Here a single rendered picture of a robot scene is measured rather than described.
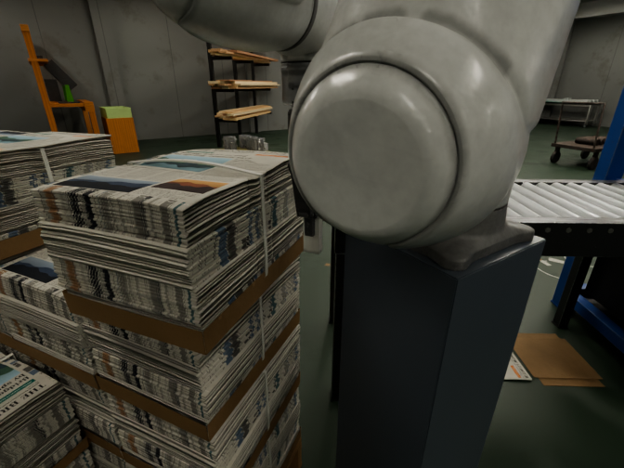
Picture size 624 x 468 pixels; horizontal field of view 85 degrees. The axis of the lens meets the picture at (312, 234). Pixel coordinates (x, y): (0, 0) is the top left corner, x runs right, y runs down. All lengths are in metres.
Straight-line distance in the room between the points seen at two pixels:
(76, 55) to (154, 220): 8.87
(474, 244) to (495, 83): 0.28
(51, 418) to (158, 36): 8.95
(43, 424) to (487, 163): 0.98
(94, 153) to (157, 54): 8.42
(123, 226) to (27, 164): 0.54
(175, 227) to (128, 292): 0.16
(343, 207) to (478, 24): 0.12
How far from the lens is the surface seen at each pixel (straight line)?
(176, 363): 0.66
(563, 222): 1.34
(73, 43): 9.32
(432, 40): 0.20
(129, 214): 0.51
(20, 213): 1.04
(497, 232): 0.49
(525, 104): 0.23
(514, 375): 1.88
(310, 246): 0.59
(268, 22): 0.39
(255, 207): 0.59
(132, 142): 7.65
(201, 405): 0.68
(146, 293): 0.55
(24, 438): 1.01
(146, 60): 9.43
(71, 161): 1.09
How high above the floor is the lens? 1.20
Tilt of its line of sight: 24 degrees down
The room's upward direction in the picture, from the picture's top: straight up
